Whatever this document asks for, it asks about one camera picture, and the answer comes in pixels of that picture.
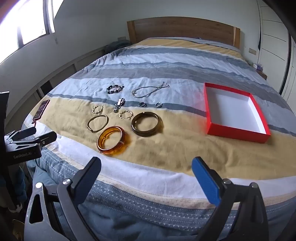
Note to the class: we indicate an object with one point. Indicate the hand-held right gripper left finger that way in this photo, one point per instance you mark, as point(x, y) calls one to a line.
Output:
point(89, 177)

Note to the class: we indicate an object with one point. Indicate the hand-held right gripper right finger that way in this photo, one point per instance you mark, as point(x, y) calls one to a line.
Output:
point(205, 179)

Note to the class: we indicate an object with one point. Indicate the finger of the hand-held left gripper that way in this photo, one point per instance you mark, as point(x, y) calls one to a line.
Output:
point(46, 138)
point(23, 133)

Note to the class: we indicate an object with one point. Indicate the amber translucent bangle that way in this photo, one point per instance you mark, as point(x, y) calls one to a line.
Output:
point(101, 146)

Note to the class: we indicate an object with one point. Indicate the thin gold bangle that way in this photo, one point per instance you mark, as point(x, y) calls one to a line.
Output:
point(89, 125)

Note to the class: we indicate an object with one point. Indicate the dark brown bangle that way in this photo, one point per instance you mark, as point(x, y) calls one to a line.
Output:
point(136, 132)

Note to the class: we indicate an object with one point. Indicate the red cardboard box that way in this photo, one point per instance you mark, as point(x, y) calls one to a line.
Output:
point(231, 109)

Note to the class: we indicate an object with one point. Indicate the silver wristwatch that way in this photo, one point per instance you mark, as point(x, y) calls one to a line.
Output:
point(120, 103)

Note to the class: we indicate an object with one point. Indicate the smartphone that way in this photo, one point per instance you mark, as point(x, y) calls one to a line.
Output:
point(41, 109)

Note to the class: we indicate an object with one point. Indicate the striped bed blanket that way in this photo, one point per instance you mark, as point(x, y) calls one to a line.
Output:
point(173, 153)

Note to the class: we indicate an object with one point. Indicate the window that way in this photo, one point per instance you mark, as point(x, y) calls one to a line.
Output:
point(30, 20)

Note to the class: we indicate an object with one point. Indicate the dark cloth pile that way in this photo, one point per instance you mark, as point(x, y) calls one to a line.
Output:
point(116, 46)

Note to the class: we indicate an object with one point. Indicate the wooden nightstand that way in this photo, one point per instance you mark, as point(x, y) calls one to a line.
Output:
point(262, 74)

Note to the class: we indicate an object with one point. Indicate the purple small item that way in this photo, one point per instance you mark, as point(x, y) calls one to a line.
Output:
point(258, 66)

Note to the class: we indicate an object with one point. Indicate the wooden bed headboard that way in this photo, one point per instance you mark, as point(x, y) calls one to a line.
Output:
point(185, 29)

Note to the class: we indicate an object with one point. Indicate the white wardrobe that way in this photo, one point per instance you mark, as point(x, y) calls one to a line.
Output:
point(275, 34)

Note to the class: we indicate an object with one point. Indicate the wall socket plate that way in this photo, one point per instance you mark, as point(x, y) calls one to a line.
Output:
point(121, 38)
point(252, 51)

